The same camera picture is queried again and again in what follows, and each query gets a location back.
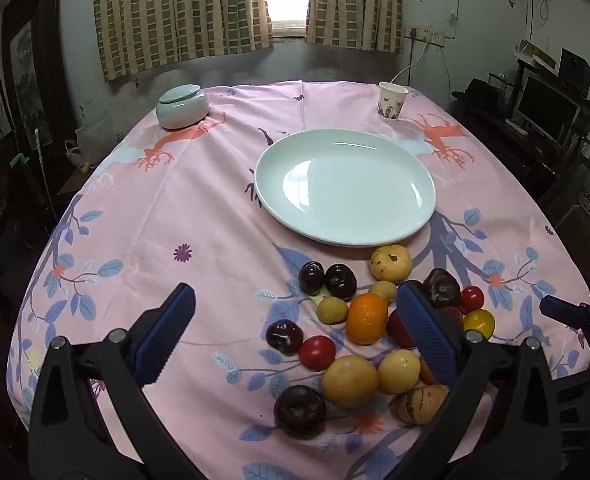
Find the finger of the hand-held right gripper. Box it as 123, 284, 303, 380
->
539, 295, 590, 334

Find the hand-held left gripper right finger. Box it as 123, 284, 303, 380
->
385, 280, 578, 480

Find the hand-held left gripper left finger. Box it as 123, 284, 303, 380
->
27, 282, 210, 480

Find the reddish round fruit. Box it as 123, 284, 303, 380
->
386, 306, 464, 350

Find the dark maroon dimpled fruit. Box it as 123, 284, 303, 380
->
422, 268, 462, 309

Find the orange-yellow tomato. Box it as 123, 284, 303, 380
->
463, 309, 496, 340

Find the red cherry tomato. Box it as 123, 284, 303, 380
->
298, 335, 337, 372
459, 285, 485, 313

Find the orange mandarin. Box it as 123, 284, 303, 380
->
345, 292, 389, 346

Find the tan striped round fruit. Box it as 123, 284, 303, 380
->
390, 384, 450, 426

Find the large tan round fruit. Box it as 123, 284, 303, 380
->
322, 355, 380, 409

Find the yellow-green round fruit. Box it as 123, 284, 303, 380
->
317, 296, 350, 326

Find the small dark purple plum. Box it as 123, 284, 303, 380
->
298, 261, 326, 296

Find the white oval plate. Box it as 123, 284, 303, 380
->
254, 128, 437, 248

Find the small yellow round fruit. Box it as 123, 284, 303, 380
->
368, 280, 400, 306
377, 349, 422, 395

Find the yellow spotted round fruit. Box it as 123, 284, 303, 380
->
370, 244, 414, 282

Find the pink printed tablecloth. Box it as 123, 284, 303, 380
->
6, 80, 590, 480

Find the large dark purple plum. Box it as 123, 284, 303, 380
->
274, 385, 328, 440

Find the black desk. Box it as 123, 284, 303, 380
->
455, 95, 590, 201

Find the computer monitor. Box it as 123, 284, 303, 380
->
512, 72, 583, 142

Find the clear plastic bag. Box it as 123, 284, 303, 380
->
65, 119, 116, 167

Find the pale green lidded jar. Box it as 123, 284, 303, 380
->
155, 85, 210, 131

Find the black hat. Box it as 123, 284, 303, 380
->
452, 78, 496, 112

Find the black speaker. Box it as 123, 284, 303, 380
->
560, 49, 590, 99

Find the printed paper cup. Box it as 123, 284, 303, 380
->
377, 81, 409, 121

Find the dark framed picture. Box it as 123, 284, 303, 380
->
2, 0, 78, 161

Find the brown checked curtain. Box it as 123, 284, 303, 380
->
305, 0, 404, 54
93, 0, 274, 82

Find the green-handled mop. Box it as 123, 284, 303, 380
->
12, 129, 56, 221

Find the white power cable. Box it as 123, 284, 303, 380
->
390, 40, 430, 84

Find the white wall socket strip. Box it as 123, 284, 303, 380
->
406, 27, 446, 47

